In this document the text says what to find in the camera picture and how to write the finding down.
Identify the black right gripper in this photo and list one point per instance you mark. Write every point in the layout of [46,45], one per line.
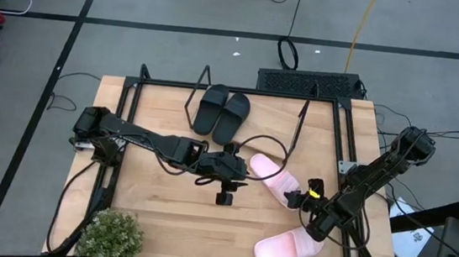
[315,203]

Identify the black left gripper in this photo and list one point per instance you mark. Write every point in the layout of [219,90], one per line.
[231,150]

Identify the black rubber slide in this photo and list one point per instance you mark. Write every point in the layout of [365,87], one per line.
[232,118]
[210,110]

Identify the pink rubber slide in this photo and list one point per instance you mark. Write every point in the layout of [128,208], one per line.
[271,177]
[281,247]

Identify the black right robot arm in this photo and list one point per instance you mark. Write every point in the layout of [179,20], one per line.
[372,176]

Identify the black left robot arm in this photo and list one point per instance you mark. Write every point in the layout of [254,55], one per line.
[148,139]

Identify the yellow tag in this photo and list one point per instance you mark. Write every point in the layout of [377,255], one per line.
[314,193]

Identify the black computer tower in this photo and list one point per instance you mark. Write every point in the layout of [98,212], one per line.
[310,83]

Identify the white paper sheet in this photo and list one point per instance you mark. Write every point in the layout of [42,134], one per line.
[411,239]

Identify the black desk edge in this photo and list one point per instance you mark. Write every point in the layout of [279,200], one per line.
[428,217]

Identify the green artificial plant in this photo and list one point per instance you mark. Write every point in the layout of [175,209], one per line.
[111,239]

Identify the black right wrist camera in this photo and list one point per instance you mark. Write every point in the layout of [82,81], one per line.
[316,184]

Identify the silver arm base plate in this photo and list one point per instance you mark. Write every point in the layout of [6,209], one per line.
[83,145]
[346,167]

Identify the black aluminium rig frame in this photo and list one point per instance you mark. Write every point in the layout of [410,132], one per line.
[166,83]

